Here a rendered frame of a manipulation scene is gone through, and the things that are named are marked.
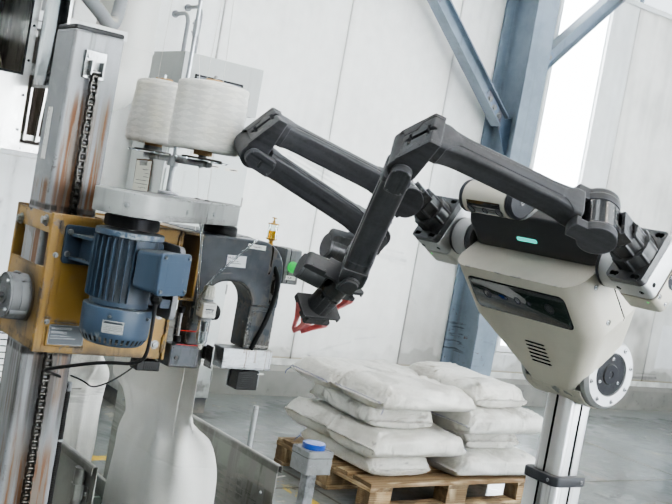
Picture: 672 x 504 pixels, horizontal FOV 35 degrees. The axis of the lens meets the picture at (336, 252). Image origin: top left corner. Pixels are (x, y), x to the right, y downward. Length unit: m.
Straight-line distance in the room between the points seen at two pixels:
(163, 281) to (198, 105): 0.40
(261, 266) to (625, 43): 7.31
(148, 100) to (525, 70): 5.95
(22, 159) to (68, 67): 2.80
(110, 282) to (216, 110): 0.44
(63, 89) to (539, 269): 1.12
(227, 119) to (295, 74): 5.11
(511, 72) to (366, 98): 1.35
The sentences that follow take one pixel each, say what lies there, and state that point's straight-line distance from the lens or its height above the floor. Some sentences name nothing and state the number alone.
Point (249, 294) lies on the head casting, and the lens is 2.67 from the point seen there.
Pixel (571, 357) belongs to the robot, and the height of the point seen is 1.23.
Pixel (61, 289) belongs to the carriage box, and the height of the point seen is 1.17.
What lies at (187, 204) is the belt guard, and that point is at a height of 1.41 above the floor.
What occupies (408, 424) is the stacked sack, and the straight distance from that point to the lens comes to 5.45.
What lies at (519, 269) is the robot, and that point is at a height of 1.40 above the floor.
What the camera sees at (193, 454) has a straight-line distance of 2.70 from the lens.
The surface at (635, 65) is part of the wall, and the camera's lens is 9.83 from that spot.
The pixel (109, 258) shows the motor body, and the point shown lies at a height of 1.27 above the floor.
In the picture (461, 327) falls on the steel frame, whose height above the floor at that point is 0.62.
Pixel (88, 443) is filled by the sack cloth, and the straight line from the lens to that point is 3.38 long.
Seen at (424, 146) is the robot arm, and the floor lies 1.60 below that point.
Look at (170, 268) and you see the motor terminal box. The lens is 2.26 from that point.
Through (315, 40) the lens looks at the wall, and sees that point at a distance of 7.55.
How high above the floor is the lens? 1.48
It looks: 3 degrees down
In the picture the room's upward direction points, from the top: 10 degrees clockwise
